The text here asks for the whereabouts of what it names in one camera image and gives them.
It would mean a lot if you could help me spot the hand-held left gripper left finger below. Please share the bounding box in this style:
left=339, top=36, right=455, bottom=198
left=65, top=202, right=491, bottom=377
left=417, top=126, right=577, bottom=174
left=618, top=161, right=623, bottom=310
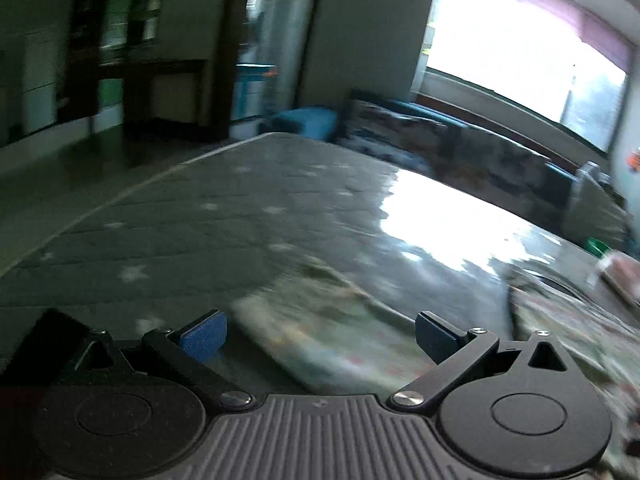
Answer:
left=59, top=309, right=257, bottom=413

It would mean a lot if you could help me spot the teal plastic shelf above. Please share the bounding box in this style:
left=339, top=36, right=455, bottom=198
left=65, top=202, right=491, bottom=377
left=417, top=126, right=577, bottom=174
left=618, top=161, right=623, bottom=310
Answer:
left=235, top=61, right=277, bottom=122

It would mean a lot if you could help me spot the window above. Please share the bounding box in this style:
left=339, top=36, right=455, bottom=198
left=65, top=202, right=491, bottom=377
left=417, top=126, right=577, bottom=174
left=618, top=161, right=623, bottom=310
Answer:
left=414, top=0, right=632, bottom=153

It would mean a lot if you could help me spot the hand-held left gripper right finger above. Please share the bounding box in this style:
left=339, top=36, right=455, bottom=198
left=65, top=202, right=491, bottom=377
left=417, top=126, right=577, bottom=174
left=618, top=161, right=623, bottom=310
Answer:
left=387, top=311, right=583, bottom=413

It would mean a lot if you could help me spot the dark wooden cabinet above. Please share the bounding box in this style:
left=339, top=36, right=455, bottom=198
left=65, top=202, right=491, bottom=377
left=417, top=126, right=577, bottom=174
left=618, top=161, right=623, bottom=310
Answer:
left=66, top=0, right=212, bottom=135

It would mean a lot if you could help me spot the grey pillow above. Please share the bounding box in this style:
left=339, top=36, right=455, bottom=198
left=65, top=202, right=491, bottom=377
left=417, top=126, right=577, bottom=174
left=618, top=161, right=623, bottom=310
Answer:
left=564, top=161, right=632, bottom=247

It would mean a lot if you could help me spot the teal sofa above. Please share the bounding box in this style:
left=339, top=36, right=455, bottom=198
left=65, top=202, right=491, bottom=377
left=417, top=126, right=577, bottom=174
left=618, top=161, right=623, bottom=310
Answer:
left=270, top=89, right=577, bottom=213

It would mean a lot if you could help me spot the purple window blind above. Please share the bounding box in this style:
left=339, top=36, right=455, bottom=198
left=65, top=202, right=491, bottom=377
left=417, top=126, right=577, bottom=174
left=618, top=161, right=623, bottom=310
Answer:
left=447, top=0, right=634, bottom=77

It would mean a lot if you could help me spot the green printed garment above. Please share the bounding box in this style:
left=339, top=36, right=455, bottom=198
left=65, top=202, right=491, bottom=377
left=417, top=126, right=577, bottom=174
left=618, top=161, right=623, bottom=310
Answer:
left=232, top=255, right=640, bottom=480

